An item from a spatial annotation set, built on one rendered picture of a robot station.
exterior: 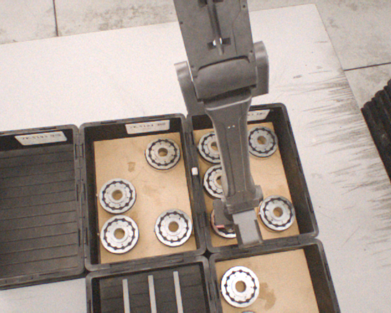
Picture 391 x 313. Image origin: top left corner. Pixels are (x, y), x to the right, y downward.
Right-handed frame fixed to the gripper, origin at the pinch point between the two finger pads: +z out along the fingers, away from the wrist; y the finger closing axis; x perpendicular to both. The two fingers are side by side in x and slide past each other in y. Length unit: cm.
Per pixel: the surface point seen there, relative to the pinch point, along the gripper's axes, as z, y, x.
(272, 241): -5.8, 9.4, -7.8
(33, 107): 17, -62, 46
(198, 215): -4.6, -8.8, 0.4
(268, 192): 4.3, 13.3, 7.3
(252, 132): 1.5, 10.5, 25.8
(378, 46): 89, 126, 120
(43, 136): -4, -50, 26
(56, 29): 87, -79, 139
